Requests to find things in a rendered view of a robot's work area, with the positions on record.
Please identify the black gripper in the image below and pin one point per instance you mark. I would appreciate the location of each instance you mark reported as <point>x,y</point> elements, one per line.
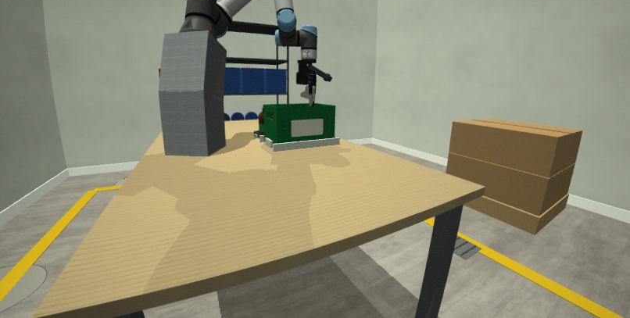
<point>305,76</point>

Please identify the green plastic crate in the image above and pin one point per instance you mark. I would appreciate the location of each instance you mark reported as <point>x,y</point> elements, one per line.
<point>299,122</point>

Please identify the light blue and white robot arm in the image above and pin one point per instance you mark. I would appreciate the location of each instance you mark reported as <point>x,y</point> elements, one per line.
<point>200,16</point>

